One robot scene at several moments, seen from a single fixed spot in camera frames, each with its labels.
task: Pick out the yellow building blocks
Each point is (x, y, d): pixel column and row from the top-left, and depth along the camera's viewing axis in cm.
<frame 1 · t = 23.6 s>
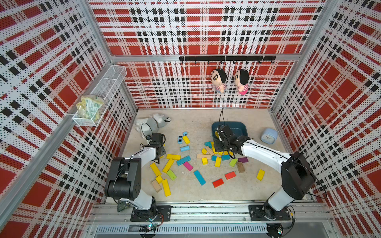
left hand: (159, 151, 95), fingers open
right hand: (220, 144, 89), fingers open
pink-shirt hanging plush doll: (241, 78, 95), point 34 cm above the table
grey plush husky toy: (146, 126, 100), point 10 cm above the table
light blue alarm clock: (269, 136, 98), point 8 cm above the table
blue striped block: (180, 139, 103), point 2 cm above the table
small light blue cube: (185, 134, 106), point 2 cm above the table
light blue cylinder block: (184, 148, 98), point 2 cm above the table
long teal block: (199, 177, 89), on the table
red block left: (218, 183, 86), on the table
red block right: (230, 175, 88), on the table
yellow block far right: (260, 174, 88), on the table
brown wooden block: (240, 167, 90), point 2 cm above the table
purple block: (243, 161, 90), point 4 cm above the table
light green block: (233, 162, 93), on the table
long yellow block near-left: (167, 190, 82), point 2 cm above the table
natural wood block near-left: (157, 186, 82), point 3 cm above the table
green block near-left: (171, 175, 88), on the table
magenta block: (188, 166, 93), on the table
teal block: (183, 160, 94), on the table
yellow flat rectangular block: (156, 170, 90), on the table
large yellow flat block: (168, 165, 93), on the table
yellow upright block centre: (218, 162, 93), on the table
small yellow cube: (205, 160, 93), point 2 cm above the table

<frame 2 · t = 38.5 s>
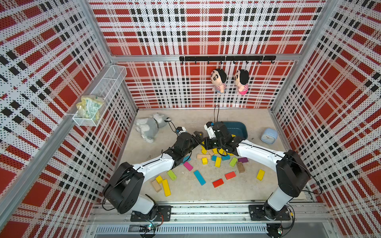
left hand: (201, 136, 87), fingers open
right hand: (203, 141, 85), fingers closed
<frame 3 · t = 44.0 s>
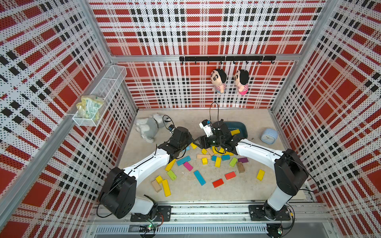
left hand: (193, 135, 87), fingers open
right hand: (198, 140, 83), fingers open
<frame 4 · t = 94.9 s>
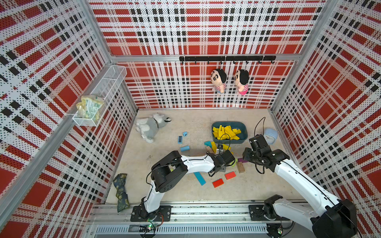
left hand: (220, 163, 91), fingers open
right hand: (249, 154, 82), fingers open
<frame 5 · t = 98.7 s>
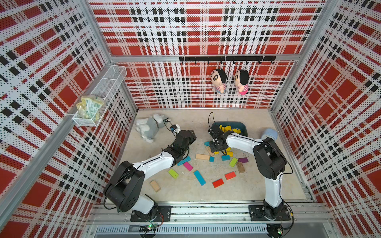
left hand: (194, 131, 89), fingers open
right hand: (217, 146, 97), fingers open
natural wood long block: (201, 156, 97), on the table
